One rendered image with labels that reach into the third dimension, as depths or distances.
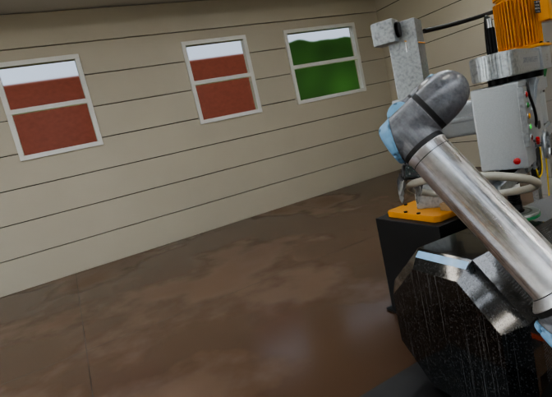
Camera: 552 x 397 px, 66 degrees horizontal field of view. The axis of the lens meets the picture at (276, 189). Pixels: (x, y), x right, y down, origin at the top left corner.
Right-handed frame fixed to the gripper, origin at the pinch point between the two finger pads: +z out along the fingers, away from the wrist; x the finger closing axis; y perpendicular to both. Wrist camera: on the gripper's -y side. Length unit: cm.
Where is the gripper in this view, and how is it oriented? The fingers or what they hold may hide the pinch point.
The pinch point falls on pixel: (410, 200)
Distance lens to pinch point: 182.8
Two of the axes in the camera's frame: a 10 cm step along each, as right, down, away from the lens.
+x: 9.8, 0.1, -2.1
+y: -2.0, -1.5, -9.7
